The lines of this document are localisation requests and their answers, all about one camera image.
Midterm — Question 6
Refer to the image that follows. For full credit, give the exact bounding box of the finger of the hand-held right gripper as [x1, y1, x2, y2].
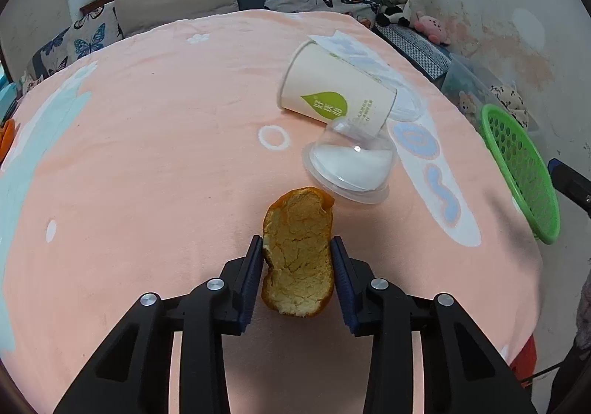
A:
[547, 158, 591, 214]

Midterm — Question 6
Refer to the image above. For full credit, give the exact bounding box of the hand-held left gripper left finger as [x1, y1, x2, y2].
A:
[53, 235, 264, 414]

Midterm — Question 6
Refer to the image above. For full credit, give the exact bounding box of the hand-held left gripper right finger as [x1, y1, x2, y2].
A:
[330, 236, 539, 414]

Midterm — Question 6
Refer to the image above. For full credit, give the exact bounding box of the green plastic basket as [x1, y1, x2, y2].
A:
[480, 103, 561, 245]

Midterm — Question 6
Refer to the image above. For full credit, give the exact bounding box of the orange peel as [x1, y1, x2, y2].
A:
[261, 186, 336, 319]

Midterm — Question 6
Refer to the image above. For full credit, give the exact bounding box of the person's right forearm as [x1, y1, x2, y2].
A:
[547, 335, 591, 414]

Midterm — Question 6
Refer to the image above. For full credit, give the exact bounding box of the spotted white plush toy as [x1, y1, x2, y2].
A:
[489, 81, 529, 128]

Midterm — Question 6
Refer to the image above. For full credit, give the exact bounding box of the clear plastic cup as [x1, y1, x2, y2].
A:
[301, 116, 399, 206]

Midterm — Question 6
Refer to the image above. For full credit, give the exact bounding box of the small bear plush toy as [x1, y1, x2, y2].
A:
[457, 91, 481, 119]

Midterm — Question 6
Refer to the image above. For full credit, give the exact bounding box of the clear plastic storage box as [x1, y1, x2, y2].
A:
[441, 52, 539, 133]

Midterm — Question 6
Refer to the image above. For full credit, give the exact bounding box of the red stool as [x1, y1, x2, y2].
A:
[501, 335, 539, 389]

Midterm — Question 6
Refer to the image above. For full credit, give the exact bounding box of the white paper cup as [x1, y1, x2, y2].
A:
[277, 40, 398, 138]

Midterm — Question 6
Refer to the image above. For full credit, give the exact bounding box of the black and white patterned cloth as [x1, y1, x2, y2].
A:
[373, 22, 451, 82]

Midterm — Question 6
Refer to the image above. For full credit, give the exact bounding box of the pink plush toy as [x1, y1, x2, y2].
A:
[413, 15, 451, 46]

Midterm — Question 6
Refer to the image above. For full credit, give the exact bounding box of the orange fox plush toy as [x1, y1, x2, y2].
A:
[0, 119, 17, 165]

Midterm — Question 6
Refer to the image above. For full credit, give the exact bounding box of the blue tissue box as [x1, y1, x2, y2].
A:
[0, 82, 21, 123]

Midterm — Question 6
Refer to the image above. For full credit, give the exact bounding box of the blue butterfly pillow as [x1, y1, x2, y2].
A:
[28, 26, 75, 78]

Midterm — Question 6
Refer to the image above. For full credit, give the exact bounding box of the black cable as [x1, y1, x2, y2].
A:
[517, 361, 566, 384]

